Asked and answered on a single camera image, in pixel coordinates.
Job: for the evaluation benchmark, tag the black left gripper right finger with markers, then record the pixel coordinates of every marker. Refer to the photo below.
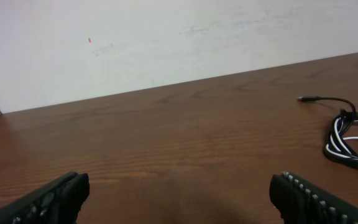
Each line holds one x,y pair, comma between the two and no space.
300,201

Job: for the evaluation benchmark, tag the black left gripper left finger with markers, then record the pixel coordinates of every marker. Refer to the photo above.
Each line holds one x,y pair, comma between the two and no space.
57,202

